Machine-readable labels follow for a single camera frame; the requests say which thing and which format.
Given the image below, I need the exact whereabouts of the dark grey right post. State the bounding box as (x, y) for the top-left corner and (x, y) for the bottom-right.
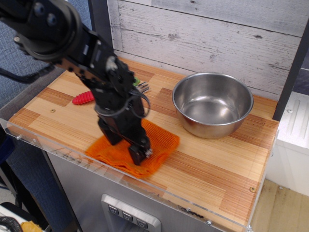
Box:
(272, 22), (309, 121)

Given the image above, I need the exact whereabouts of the orange knitted cloth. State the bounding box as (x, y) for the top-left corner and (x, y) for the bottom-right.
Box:
(85, 119), (180, 178)

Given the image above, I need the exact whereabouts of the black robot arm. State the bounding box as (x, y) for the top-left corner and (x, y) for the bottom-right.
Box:
(0, 0), (152, 165)

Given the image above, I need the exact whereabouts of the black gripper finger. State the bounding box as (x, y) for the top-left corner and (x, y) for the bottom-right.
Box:
(128, 145), (146, 166)
(144, 148), (153, 158)

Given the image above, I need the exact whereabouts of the stainless steel cabinet front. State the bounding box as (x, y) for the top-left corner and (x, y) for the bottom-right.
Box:
(47, 151), (217, 232)

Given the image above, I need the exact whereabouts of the white side counter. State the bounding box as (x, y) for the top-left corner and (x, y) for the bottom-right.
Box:
(266, 92), (309, 196)

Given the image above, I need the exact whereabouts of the dark grey left post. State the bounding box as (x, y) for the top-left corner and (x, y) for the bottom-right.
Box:
(88, 0), (113, 48)

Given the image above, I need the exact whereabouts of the stainless steel bowl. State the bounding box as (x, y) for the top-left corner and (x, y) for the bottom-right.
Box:
(172, 72), (254, 139)

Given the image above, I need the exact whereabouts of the purple toy eggplant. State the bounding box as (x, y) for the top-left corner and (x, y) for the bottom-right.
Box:
(133, 77), (140, 86)

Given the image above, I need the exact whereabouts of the dark grey post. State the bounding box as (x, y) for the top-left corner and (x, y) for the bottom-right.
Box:
(88, 0), (113, 48)
(272, 22), (309, 121)

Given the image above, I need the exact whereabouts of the clear acrylic front guard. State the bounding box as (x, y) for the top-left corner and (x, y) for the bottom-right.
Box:
(0, 116), (251, 232)

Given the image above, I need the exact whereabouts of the silver button control panel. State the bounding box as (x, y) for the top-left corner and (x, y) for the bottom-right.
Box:
(101, 194), (161, 232)

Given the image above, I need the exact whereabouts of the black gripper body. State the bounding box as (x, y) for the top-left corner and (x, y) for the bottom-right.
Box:
(97, 95), (151, 151)

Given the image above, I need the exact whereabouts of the red handled metal fork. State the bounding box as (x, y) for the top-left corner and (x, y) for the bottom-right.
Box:
(72, 82), (150, 105)

